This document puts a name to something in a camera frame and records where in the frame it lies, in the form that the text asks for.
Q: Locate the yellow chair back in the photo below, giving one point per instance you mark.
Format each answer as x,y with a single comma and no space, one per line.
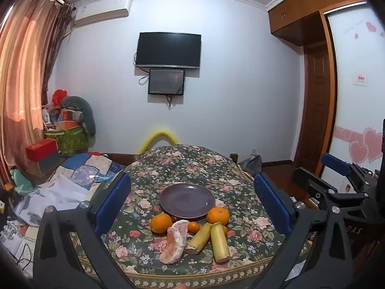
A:
156,135

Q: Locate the pink curtain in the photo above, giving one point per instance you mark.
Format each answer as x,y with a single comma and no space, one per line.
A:
27,75

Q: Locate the dark purple plate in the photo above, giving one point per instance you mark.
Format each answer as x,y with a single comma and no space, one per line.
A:
186,200

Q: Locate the black wall television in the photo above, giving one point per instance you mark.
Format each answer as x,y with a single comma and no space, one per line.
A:
168,49

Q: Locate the small black wall monitor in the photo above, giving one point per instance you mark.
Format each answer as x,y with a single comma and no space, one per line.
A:
166,81

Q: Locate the large orange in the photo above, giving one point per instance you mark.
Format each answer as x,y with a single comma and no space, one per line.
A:
161,223
218,216

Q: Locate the wall socket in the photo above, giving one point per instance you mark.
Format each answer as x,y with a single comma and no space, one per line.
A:
254,151

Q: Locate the pink pomelo piece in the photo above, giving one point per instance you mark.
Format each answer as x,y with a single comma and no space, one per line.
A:
174,243

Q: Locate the brown wooden door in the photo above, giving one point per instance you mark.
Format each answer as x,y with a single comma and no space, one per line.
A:
314,105

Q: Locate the orange box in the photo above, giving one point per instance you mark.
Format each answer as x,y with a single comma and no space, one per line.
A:
67,125

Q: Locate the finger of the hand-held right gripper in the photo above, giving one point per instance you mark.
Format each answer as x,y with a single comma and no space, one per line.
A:
335,163
315,186

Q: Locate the wooden wardrobe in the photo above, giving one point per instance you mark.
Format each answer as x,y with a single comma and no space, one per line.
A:
355,66

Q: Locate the red box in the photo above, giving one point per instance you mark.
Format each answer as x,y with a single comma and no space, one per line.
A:
40,150

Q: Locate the dark grey bag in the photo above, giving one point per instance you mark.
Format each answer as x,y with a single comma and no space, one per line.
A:
251,163

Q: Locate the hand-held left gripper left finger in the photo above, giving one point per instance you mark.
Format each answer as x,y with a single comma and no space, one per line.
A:
112,204

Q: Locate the white crumpled cloth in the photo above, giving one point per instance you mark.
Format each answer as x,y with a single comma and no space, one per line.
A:
57,195

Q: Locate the small mandarin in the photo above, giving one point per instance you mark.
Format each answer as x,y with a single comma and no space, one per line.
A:
194,227
231,233

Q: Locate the yellow sugarcane piece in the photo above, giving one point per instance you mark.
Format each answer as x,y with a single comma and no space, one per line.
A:
198,238
219,242

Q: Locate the green patterned bag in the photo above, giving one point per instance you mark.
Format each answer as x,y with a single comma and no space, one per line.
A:
70,140

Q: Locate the teal cloth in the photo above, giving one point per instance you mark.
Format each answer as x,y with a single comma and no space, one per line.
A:
21,183

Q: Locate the white air conditioner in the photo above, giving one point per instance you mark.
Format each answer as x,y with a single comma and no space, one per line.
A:
102,10

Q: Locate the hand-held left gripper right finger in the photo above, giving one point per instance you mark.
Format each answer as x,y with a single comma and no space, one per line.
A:
272,204

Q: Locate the red plastic bag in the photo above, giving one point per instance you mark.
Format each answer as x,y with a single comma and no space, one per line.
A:
59,96

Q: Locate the wooden bed post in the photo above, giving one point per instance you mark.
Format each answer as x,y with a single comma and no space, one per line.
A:
234,157

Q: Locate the green floral tablecloth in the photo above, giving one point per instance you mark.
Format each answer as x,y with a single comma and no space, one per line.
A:
186,168

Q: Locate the blue patchwork quilt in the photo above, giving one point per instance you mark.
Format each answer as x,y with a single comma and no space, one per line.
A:
90,168

